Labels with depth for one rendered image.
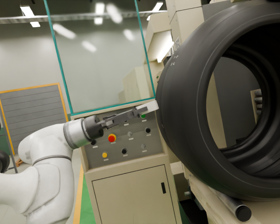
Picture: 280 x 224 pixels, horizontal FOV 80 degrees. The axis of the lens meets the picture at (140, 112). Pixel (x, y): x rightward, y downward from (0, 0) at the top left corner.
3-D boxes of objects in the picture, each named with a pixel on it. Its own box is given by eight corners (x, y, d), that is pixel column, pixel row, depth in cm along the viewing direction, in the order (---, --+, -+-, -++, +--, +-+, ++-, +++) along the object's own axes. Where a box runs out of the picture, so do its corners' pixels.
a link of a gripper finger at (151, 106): (135, 107, 54) (135, 107, 53) (155, 100, 54) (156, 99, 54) (138, 115, 54) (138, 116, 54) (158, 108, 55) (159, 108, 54)
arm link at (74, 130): (71, 120, 58) (87, 114, 58) (80, 145, 58) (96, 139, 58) (60, 124, 49) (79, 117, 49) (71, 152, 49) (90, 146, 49)
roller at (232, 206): (202, 167, 82) (195, 173, 82) (196, 160, 81) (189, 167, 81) (255, 214, 47) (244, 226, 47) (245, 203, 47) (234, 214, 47)
